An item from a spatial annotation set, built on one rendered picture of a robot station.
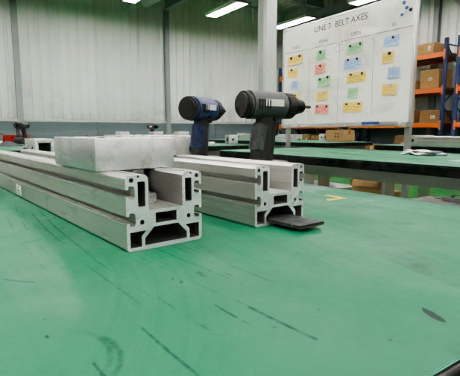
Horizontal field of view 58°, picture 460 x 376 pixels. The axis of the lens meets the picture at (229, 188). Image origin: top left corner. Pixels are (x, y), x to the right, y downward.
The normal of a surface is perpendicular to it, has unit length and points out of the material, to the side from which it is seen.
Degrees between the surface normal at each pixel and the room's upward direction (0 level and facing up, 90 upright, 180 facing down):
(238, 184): 90
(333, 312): 0
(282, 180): 90
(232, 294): 0
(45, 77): 90
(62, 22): 90
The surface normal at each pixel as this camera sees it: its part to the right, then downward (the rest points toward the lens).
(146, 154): 0.62, 0.11
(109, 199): -0.78, 0.08
